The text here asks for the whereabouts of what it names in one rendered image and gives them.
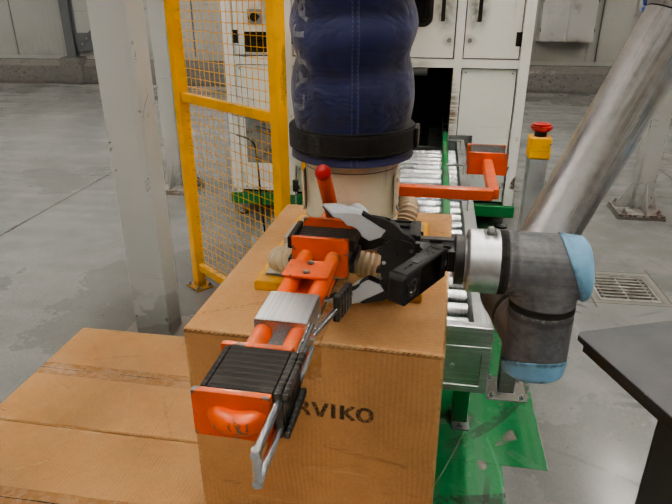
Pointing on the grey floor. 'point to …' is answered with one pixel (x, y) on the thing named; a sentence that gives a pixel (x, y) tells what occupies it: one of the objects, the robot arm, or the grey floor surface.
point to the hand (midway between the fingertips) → (321, 256)
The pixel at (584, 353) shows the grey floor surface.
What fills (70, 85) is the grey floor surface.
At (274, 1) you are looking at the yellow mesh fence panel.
